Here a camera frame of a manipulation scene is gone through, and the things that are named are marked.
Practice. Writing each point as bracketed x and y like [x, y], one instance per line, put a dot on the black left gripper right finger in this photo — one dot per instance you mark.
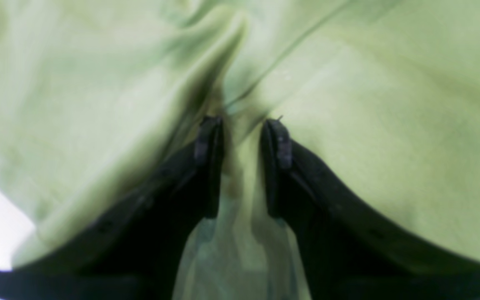
[348, 250]

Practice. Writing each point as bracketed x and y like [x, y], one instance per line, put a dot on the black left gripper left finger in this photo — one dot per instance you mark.
[133, 251]

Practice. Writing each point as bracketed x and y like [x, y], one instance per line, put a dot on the green t-shirt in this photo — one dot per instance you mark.
[95, 95]

